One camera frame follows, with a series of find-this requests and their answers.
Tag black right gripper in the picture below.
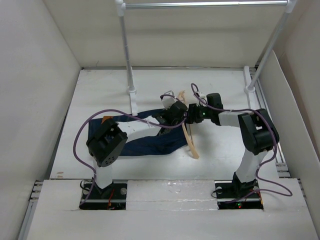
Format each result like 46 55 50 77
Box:
184 103 213 124

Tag dark blue denim trousers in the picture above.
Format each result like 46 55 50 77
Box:
87 107 189 157

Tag beige plastic clothes hanger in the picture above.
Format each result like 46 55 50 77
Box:
177 90 200 160

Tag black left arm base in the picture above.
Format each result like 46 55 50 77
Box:
79 182 128 211

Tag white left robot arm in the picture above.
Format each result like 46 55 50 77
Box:
86 101 188 199

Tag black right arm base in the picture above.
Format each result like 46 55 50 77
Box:
211 180 264 210

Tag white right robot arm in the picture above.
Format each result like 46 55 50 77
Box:
186 93 280 197

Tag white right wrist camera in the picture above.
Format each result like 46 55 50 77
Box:
195 91 208 106

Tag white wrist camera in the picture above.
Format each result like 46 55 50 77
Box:
160 90 176 109
195 91 208 106

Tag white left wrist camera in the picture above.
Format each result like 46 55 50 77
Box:
160 90 176 109

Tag metal clothes rack frame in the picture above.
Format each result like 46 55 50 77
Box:
115 0 297 116

